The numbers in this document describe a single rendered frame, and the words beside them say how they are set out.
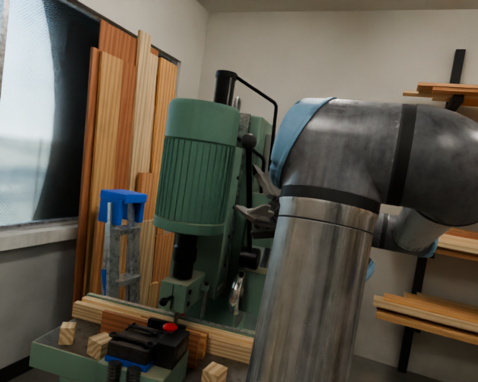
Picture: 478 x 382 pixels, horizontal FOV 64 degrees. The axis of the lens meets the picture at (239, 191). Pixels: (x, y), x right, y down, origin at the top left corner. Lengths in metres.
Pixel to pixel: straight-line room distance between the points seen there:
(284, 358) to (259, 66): 3.19
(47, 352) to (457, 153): 0.92
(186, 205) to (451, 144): 0.60
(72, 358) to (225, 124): 0.63
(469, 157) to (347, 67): 2.90
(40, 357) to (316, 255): 0.79
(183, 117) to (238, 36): 2.80
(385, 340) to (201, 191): 2.69
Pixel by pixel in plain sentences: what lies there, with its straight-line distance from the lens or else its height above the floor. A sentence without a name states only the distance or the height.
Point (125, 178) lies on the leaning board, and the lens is 2.69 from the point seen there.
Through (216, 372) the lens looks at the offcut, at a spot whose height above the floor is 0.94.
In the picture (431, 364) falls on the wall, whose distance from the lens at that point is 3.44.
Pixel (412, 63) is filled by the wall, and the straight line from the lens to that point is 3.29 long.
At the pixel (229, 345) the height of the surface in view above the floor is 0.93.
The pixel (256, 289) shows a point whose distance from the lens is 1.11.
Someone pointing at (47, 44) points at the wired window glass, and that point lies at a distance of 2.47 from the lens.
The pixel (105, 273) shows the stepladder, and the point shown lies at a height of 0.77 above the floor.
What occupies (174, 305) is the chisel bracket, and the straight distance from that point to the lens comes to 0.97.
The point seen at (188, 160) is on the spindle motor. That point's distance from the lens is 0.87.
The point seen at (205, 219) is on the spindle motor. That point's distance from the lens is 0.89.
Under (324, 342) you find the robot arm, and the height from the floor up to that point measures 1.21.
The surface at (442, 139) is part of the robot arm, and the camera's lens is 0.43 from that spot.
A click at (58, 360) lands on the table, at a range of 1.03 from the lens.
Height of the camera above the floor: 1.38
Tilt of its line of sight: 4 degrees down
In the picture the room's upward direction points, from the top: 8 degrees clockwise
